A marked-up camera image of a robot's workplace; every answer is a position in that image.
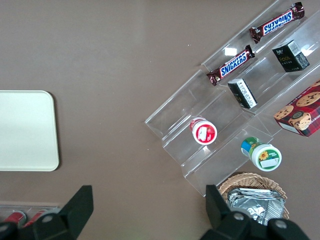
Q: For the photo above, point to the black small carton box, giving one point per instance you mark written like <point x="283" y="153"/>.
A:
<point x="242" y="93"/>
<point x="291" y="57"/>

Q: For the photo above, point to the red-lid strawberry yogurt cup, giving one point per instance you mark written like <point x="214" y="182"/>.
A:
<point x="203" y="132"/>

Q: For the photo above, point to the white plastic tray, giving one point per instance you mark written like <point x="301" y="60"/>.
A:
<point x="27" y="130"/>

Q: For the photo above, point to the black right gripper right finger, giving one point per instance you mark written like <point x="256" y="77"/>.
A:
<point x="225" y="225"/>

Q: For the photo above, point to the red chocolate-chip cookie box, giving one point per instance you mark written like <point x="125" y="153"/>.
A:
<point x="301" y="110"/>

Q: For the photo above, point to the woven wicker basket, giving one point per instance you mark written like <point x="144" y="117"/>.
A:
<point x="252" y="178"/>

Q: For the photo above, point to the clear acrylic tiered stand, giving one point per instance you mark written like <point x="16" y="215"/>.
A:
<point x="265" y="72"/>
<point x="180" y="110"/>

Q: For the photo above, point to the silver foil wrapped pack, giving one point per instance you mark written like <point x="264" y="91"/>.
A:
<point x="255" y="202"/>

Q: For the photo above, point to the red can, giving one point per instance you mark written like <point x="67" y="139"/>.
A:
<point x="36" y="217"/>
<point x="14" y="216"/>

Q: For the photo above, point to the green-lid sunflower print cup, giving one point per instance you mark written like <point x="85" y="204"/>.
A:
<point x="262" y="154"/>

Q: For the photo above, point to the Snickers chocolate bar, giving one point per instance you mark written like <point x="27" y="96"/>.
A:
<point x="233" y="65"/>
<point x="277" y="23"/>

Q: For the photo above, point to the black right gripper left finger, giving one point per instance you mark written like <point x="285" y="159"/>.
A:
<point x="70" y="215"/>

